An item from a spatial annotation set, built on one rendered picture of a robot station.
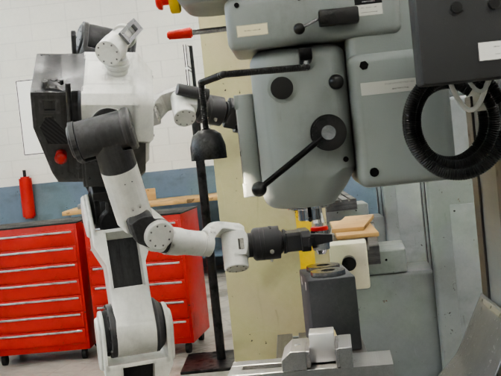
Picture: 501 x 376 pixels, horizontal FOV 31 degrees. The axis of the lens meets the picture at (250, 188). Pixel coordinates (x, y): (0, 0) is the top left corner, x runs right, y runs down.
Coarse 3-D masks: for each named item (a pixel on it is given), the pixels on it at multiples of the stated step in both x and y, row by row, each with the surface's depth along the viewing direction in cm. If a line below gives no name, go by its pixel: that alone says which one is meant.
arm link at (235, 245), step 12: (228, 240) 241; (240, 240) 240; (252, 240) 240; (264, 240) 239; (228, 252) 240; (240, 252) 239; (252, 252) 241; (264, 252) 240; (228, 264) 239; (240, 264) 238
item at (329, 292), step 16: (304, 272) 243; (320, 272) 232; (336, 272) 231; (304, 288) 240; (320, 288) 229; (336, 288) 229; (352, 288) 229; (304, 304) 245; (320, 304) 229; (336, 304) 229; (352, 304) 229; (304, 320) 250; (320, 320) 229; (336, 320) 229; (352, 320) 230; (352, 336) 230
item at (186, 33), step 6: (174, 30) 197; (180, 30) 197; (186, 30) 197; (192, 30) 197; (198, 30) 197; (204, 30) 197; (210, 30) 197; (216, 30) 197; (222, 30) 197; (168, 36) 197; (174, 36) 197; (180, 36) 197; (186, 36) 197; (192, 36) 197
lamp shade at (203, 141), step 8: (208, 128) 183; (192, 136) 183; (200, 136) 181; (208, 136) 180; (216, 136) 181; (192, 144) 182; (200, 144) 180; (208, 144) 180; (216, 144) 181; (224, 144) 182; (192, 152) 182; (200, 152) 180; (208, 152) 180; (216, 152) 180; (224, 152) 182; (192, 160) 182
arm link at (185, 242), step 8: (160, 216) 226; (176, 232) 231; (184, 232) 232; (192, 232) 234; (200, 232) 236; (176, 240) 230; (184, 240) 231; (192, 240) 233; (200, 240) 234; (168, 248) 230; (176, 248) 230; (184, 248) 232; (192, 248) 233; (200, 248) 234
